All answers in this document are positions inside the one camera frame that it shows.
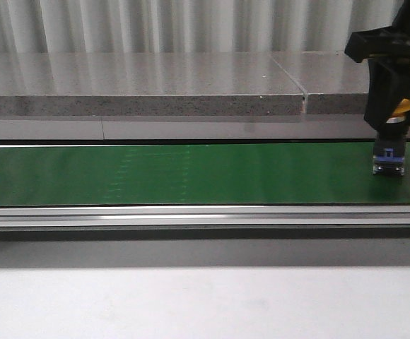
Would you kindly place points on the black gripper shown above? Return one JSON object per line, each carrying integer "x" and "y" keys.
{"x": 387, "y": 51}

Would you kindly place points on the yellow mushroom push button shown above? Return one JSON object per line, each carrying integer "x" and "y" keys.
{"x": 390, "y": 144}

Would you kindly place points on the green conveyor belt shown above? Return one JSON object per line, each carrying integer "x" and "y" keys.
{"x": 260, "y": 173}

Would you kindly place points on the grey pleated curtain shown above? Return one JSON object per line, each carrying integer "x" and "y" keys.
{"x": 186, "y": 26}

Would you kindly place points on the grey right counter slab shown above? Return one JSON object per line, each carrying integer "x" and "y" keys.
{"x": 332, "y": 83}

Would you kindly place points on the aluminium conveyor frame rail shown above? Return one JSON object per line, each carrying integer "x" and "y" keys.
{"x": 220, "y": 217}

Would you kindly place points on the grey stone counter slab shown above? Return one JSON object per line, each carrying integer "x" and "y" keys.
{"x": 237, "y": 84}

